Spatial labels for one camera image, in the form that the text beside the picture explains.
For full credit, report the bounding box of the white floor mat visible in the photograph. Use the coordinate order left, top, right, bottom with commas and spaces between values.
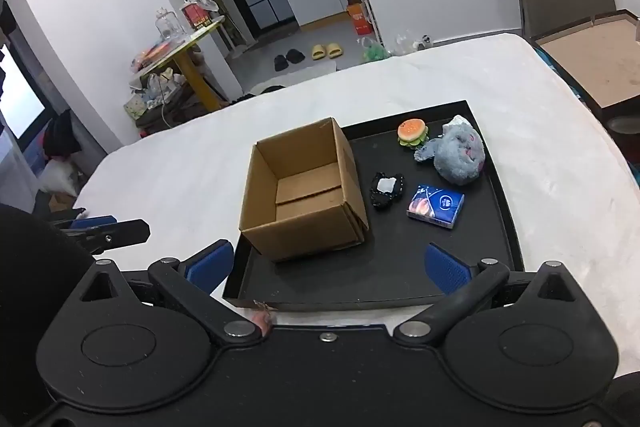
250, 59, 338, 95

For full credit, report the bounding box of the glass jar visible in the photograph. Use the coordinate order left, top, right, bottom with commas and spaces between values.
155, 8, 182, 40

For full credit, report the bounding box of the black tray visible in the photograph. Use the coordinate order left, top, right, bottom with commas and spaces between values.
221, 100, 525, 310

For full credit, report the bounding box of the red can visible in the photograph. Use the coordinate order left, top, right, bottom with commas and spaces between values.
180, 2, 211, 31

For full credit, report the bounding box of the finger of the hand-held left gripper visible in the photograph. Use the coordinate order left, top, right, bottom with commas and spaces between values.
69, 215, 118, 231
62, 219, 151, 256

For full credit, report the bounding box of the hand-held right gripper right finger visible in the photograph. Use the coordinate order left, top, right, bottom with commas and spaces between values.
392, 243, 586, 348

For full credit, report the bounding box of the green patterned box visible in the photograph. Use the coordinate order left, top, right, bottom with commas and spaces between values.
124, 97, 148, 122

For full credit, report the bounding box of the black bag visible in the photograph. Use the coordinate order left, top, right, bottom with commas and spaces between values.
42, 109, 83, 158

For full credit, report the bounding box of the brown cardboard box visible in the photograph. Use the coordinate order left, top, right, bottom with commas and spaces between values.
239, 117, 371, 263

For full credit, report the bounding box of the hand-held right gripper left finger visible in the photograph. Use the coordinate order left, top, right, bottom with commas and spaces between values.
75, 239, 264, 348

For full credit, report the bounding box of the clear plastic bag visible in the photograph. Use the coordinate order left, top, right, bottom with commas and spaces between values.
395, 29, 436, 56

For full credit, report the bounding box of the blue tissue pack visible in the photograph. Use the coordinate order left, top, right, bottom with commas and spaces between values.
406, 183, 466, 231

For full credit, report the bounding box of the pile of colourful packets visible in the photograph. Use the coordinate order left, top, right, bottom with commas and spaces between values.
131, 38, 176, 72

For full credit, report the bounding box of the white plastic bag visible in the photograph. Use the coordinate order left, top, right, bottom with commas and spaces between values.
39, 157, 86, 198

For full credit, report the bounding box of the grey plush toy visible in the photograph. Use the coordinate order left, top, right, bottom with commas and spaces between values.
414, 123, 487, 186

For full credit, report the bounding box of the brown bag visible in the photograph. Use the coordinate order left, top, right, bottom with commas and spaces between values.
137, 82, 211, 128

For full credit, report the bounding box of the burger toy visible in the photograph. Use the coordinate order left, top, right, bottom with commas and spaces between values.
396, 119, 430, 151

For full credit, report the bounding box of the black glossy pouch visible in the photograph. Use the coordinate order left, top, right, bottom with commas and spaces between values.
369, 173, 406, 210

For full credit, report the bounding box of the black cloth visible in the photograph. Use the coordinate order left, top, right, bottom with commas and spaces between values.
234, 84, 286, 104

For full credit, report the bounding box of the green bag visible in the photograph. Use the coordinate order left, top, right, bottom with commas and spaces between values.
361, 38, 393, 62

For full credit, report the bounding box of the yellow round table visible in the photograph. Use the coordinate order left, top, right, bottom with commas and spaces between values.
134, 14, 227, 114

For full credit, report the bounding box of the bright window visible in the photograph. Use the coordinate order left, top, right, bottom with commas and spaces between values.
0, 42, 47, 140

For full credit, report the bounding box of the brown cardboard board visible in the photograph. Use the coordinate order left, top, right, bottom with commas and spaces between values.
530, 9, 640, 118

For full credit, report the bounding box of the orange cardboard box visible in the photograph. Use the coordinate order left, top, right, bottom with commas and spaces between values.
346, 0, 376, 36

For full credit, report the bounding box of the white wire rack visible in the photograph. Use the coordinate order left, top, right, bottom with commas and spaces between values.
365, 0, 385, 45

